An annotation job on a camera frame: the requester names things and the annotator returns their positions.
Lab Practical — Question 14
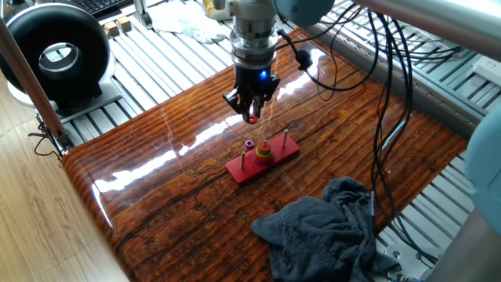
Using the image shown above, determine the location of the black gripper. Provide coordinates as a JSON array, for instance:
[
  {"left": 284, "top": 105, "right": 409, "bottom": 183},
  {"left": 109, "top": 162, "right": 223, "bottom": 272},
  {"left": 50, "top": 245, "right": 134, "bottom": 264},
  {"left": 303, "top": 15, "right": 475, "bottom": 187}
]
[{"left": 222, "top": 64, "right": 281, "bottom": 125}]

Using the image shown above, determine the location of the red Hanoi base with pegs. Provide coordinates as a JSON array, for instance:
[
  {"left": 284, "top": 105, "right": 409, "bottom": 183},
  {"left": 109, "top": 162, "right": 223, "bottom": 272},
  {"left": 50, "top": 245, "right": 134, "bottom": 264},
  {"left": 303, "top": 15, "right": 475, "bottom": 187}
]
[{"left": 225, "top": 128, "right": 301, "bottom": 186}]

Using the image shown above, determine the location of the gold yellow box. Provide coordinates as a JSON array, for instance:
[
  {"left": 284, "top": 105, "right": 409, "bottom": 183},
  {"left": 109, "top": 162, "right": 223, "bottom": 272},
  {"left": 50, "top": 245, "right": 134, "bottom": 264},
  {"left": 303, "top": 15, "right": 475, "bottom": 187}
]
[{"left": 202, "top": 0, "right": 232, "bottom": 22}]

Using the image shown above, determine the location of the white crumpled cloth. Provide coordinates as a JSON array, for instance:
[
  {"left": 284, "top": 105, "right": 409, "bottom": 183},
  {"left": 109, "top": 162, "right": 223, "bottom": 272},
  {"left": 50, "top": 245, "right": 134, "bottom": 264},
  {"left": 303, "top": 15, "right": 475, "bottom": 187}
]
[{"left": 148, "top": 0, "right": 228, "bottom": 44}]

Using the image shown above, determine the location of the dark grey cloth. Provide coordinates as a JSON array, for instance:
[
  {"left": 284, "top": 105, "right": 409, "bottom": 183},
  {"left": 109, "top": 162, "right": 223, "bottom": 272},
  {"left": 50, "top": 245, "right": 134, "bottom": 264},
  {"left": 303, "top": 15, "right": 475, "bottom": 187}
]
[{"left": 250, "top": 176, "right": 402, "bottom": 282}]

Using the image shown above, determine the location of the wood-grain table mat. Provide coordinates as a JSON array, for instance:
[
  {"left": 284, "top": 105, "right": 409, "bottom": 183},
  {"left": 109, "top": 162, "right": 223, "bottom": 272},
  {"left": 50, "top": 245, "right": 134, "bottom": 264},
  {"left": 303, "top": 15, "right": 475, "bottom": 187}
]
[{"left": 61, "top": 27, "right": 470, "bottom": 282}]

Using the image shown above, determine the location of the grey aluminium table beam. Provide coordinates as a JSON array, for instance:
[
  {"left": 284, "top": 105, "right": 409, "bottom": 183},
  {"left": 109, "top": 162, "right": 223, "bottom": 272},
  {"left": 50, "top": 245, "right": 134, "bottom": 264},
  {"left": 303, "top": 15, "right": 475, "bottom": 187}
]
[{"left": 305, "top": 23, "right": 501, "bottom": 140}]

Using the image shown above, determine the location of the black keyboard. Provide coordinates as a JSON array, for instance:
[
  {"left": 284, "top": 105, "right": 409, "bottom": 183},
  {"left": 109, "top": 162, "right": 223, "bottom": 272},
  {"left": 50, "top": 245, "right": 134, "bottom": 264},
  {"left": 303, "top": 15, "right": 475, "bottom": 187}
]
[{"left": 54, "top": 0, "right": 134, "bottom": 19}]

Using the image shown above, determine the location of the brown pole with clamp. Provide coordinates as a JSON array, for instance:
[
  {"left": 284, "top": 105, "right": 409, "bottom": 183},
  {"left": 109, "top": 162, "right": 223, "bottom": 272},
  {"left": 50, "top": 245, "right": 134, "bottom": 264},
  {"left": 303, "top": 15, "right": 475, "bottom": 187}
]
[{"left": 0, "top": 15, "right": 74, "bottom": 152}]

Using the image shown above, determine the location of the white power strip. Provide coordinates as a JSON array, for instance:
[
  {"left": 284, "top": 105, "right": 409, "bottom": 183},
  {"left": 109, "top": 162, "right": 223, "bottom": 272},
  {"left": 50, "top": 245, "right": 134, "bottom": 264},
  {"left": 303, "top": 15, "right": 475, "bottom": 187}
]
[{"left": 472, "top": 56, "right": 501, "bottom": 88}]

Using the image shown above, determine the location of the black cable with ferrite lump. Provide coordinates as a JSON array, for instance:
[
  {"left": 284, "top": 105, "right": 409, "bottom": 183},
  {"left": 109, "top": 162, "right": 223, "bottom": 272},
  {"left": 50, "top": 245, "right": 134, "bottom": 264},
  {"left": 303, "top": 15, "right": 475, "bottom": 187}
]
[{"left": 276, "top": 7, "right": 380, "bottom": 103}]

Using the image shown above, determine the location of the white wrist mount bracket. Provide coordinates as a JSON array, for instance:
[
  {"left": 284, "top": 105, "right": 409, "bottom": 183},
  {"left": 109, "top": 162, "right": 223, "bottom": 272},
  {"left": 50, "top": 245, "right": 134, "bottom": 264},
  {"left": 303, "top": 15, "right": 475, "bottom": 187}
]
[{"left": 225, "top": 0, "right": 279, "bottom": 23}]

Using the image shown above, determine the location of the silver aluminium post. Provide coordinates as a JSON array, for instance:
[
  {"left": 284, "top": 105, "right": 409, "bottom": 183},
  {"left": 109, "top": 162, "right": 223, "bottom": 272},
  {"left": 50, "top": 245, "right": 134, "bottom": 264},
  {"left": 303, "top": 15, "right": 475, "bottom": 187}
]
[{"left": 132, "top": 0, "right": 153, "bottom": 31}]

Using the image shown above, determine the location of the black cable bundle grey sleeve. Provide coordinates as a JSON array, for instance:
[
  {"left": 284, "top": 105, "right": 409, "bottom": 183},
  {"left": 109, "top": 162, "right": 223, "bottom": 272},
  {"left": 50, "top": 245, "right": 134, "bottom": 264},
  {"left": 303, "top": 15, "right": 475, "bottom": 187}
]
[{"left": 369, "top": 11, "right": 439, "bottom": 267}]

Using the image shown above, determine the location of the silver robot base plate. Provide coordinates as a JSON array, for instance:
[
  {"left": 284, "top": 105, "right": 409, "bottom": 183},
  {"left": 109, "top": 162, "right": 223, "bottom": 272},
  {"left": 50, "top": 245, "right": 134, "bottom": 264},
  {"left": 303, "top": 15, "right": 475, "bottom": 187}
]
[{"left": 381, "top": 243, "right": 431, "bottom": 282}]

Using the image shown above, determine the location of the thin black floor cable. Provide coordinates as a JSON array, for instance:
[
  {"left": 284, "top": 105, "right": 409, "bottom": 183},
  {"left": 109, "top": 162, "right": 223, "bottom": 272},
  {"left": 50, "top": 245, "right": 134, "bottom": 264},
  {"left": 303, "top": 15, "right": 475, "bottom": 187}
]
[{"left": 27, "top": 121, "right": 63, "bottom": 168}]

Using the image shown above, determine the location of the black ring-shaped fan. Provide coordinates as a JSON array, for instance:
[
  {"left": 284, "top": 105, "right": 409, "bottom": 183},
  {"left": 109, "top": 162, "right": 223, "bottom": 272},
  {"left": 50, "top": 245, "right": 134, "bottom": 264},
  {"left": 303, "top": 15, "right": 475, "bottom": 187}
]
[{"left": 0, "top": 2, "right": 124, "bottom": 125}]

